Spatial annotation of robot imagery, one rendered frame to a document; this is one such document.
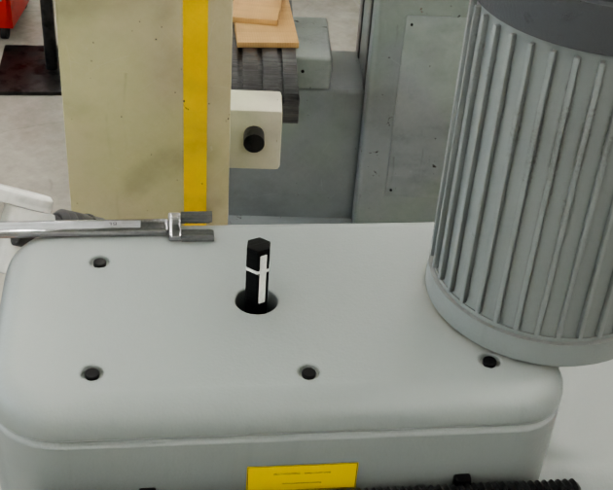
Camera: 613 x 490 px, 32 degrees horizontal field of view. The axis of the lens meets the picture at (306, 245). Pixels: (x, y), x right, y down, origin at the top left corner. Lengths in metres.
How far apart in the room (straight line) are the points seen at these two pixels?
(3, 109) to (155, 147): 2.39
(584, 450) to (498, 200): 0.30
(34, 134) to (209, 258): 4.00
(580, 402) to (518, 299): 0.23
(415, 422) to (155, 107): 2.00
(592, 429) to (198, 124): 1.91
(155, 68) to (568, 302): 1.98
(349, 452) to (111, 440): 0.19
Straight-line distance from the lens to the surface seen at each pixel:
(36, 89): 5.29
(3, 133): 4.99
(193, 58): 2.72
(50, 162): 4.75
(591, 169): 0.81
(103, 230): 1.01
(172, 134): 2.83
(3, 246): 1.58
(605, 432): 1.06
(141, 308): 0.93
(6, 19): 5.73
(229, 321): 0.91
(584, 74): 0.77
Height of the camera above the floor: 2.47
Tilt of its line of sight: 36 degrees down
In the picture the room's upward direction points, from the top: 4 degrees clockwise
